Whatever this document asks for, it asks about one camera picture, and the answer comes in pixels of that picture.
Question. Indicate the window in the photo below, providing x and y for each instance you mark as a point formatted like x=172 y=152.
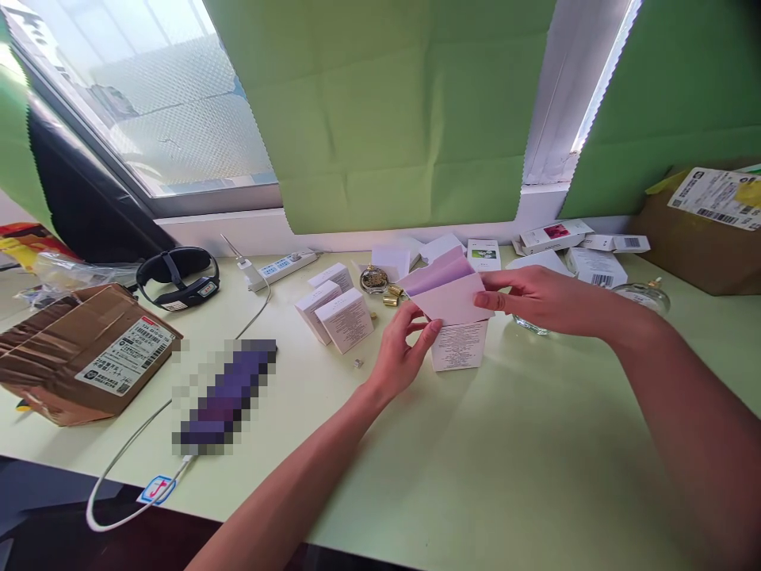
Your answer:
x=154 y=95

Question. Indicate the small white printed box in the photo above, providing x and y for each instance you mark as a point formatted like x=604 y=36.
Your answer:
x=345 y=321
x=330 y=277
x=318 y=309

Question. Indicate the colourful snack bags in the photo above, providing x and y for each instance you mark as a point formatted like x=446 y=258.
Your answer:
x=27 y=241

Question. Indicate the large cardboard box, yellow tape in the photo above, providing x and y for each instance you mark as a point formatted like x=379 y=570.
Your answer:
x=701 y=244

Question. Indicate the taped cardboard box, white label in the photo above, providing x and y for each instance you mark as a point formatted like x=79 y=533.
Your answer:
x=77 y=351

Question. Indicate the wide green cloth sheet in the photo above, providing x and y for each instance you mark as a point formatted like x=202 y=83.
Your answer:
x=386 y=113

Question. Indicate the white charger plug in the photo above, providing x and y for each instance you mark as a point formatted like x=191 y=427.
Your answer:
x=252 y=273

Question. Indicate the white box, red flower picture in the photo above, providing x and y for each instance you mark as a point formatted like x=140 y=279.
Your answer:
x=553 y=235

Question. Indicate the person's left hand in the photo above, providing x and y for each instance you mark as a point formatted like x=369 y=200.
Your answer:
x=401 y=357

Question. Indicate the white box, green picture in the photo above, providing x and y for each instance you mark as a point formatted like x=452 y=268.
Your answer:
x=483 y=254

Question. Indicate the white power strip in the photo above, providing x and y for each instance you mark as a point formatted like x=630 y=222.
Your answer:
x=288 y=263

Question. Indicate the ornate gold perfume bottle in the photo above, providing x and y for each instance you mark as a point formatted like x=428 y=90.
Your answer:
x=374 y=279

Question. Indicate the person's right hand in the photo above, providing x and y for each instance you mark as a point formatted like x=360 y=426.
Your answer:
x=565 y=303

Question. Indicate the gold bottle cap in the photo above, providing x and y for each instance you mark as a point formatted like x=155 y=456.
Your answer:
x=396 y=291
x=391 y=301

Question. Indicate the narrow green cloth strip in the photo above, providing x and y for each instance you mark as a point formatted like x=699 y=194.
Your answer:
x=18 y=137

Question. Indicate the white carton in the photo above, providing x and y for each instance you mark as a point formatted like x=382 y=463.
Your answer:
x=455 y=333

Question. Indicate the round clear glass bottle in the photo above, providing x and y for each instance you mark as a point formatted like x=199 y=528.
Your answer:
x=645 y=295

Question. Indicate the large white box with barcode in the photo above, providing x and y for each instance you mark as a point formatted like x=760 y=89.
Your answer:
x=597 y=266

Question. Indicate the clear plastic bag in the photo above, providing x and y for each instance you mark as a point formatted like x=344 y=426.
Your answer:
x=65 y=276

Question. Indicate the red and blue sticker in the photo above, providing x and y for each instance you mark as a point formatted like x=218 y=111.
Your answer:
x=159 y=489

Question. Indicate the flat white box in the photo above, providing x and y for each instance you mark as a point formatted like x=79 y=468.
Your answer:
x=538 y=262

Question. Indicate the black panel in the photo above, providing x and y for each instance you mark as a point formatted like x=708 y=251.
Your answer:
x=101 y=202

